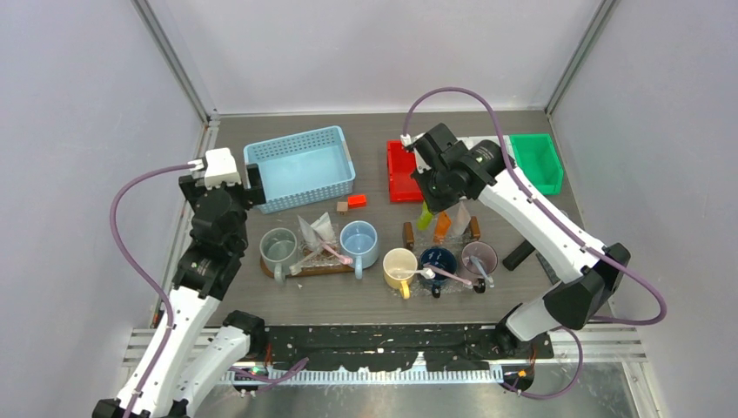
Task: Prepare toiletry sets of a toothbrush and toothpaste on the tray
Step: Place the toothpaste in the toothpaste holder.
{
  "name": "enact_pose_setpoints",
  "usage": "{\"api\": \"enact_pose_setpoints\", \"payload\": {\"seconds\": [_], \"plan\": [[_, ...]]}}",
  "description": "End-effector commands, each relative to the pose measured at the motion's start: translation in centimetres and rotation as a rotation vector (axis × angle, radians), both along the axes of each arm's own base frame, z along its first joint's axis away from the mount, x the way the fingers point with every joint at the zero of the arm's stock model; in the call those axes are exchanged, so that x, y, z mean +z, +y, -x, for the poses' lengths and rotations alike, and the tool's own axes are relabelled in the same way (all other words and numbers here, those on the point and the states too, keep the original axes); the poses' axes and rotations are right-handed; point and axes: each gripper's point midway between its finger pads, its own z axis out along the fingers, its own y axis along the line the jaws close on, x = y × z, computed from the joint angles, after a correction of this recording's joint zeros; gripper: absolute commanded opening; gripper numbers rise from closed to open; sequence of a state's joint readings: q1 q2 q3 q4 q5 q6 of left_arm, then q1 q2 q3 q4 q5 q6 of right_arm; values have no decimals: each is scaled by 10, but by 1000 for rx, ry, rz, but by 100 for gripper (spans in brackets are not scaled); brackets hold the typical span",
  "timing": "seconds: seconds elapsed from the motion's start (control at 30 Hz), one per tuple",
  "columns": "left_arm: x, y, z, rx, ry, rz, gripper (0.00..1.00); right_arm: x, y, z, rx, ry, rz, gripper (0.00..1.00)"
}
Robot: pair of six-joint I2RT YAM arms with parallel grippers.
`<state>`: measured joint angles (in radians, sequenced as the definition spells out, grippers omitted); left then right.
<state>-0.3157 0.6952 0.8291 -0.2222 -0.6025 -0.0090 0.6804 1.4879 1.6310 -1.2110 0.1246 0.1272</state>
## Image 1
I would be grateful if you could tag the dark grey studded baseplate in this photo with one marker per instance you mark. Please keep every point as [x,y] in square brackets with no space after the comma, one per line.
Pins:
[547,268]

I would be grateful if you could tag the brown wooden holder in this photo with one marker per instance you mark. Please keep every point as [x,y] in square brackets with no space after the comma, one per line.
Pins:
[421,234]

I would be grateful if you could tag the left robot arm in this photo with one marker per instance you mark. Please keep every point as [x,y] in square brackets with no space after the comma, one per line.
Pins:
[167,382]

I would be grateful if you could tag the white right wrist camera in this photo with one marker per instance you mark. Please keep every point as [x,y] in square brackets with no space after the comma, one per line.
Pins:
[408,142]

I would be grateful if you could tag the light blue perforated basket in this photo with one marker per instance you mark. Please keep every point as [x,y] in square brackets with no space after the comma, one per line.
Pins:
[303,168]

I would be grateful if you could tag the clear textured oval tray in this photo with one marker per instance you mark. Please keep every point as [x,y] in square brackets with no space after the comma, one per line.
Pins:
[455,288]

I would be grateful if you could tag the small white toothpaste tube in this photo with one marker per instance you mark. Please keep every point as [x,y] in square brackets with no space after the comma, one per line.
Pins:
[460,221]

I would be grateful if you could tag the white toothpaste tube red cap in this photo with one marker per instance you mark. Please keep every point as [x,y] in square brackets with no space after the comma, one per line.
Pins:
[311,238]

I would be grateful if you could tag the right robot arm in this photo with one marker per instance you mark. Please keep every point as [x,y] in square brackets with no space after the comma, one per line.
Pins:
[582,262]

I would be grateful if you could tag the red plastic bin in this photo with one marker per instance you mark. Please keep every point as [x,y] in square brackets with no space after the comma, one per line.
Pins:
[400,166]

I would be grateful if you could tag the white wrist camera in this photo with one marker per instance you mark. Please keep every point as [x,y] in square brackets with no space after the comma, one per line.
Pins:
[408,142]
[219,168]

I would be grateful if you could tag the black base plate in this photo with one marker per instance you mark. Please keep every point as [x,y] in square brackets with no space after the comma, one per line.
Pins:
[386,348]

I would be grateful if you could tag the green plastic bin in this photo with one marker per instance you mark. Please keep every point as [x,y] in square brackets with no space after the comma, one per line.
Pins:
[537,157]

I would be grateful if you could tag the orange toothpaste tube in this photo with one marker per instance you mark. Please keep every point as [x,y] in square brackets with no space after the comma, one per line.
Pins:
[441,229]

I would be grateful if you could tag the mauve mug black handle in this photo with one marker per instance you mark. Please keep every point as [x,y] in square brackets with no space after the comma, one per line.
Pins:
[481,250]

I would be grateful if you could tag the cream mug yellow handle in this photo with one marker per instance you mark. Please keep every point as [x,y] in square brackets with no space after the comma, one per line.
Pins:
[399,266]

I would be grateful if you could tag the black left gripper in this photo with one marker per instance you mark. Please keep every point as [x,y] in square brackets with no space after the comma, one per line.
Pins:
[251,196]

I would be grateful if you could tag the light blue mug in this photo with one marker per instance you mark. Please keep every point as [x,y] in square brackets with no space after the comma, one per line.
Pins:
[360,241]

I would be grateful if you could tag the clear textured acrylic holder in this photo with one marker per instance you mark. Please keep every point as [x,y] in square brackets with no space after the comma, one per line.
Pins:
[320,252]

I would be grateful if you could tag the yellow-green toothpaste tube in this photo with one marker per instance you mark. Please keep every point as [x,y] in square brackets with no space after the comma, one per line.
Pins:
[425,218]

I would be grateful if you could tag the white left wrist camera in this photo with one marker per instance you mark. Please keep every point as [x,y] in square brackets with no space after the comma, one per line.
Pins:
[219,168]

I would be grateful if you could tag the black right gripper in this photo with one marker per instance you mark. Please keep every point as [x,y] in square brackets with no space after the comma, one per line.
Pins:
[434,205]

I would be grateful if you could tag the black microphone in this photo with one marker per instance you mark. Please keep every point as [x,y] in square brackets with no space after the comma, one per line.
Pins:
[518,255]

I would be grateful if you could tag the orange block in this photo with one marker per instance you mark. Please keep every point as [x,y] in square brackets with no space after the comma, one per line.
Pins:
[356,201]

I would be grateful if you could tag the grey toothbrush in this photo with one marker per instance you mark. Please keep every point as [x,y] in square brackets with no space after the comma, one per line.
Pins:
[480,267]

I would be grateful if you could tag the pink toothbrush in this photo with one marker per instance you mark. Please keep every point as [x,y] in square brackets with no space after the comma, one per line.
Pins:
[342,259]
[439,271]

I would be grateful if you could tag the oval wooden tray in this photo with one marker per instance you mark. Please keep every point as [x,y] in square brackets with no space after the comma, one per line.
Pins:
[323,270]

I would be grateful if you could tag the grey-green mug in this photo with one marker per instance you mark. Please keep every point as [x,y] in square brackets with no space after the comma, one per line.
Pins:
[279,251]

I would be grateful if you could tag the dark blue mug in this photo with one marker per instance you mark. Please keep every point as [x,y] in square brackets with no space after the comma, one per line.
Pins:
[443,259]

